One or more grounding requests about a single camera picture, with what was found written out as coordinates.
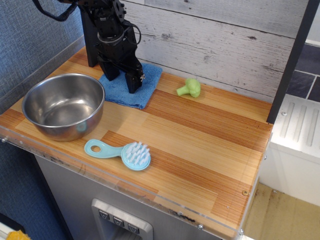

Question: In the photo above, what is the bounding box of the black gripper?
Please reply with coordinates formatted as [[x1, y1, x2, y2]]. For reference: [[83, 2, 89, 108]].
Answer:
[[95, 26, 145, 94]]

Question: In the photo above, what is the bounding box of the blue towel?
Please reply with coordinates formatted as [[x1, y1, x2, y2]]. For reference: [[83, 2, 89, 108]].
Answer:
[[99, 63, 163, 110]]

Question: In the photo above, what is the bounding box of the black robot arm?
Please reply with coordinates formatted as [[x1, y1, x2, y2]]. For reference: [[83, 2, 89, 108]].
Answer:
[[77, 0, 145, 94]]

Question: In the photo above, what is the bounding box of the yellow object at corner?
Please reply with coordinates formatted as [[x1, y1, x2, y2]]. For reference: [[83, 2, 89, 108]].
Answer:
[[6, 231, 31, 240]]

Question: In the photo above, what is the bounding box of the stainless steel bowl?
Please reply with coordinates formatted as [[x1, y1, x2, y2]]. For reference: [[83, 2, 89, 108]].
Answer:
[[22, 73, 106, 142]]

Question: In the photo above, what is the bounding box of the green toy broccoli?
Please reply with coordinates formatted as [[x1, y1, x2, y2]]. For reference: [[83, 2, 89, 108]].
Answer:
[[176, 78, 201, 98]]

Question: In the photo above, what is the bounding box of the light blue scrub brush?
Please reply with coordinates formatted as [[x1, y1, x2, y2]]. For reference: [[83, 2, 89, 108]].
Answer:
[[84, 139, 151, 171]]

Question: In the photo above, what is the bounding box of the silver dispenser button panel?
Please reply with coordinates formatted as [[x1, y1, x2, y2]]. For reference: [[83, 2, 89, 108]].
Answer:
[[91, 198, 154, 240]]

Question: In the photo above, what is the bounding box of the white ridged side unit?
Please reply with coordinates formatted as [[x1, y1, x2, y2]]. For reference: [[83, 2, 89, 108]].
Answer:
[[259, 94, 320, 206]]

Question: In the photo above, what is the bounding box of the dark left frame post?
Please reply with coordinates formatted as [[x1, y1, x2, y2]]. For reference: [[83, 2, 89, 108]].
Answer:
[[80, 10, 99, 68]]

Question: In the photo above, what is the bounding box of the dark frame post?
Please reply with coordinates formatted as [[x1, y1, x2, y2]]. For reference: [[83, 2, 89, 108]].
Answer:
[[80, 10, 99, 68], [266, 0, 320, 124]]

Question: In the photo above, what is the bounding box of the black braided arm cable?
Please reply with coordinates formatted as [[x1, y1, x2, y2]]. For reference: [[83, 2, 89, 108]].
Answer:
[[31, 0, 81, 22]]

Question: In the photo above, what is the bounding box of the dark right frame post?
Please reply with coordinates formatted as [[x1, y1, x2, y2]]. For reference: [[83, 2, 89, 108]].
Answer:
[[266, 0, 320, 124]]

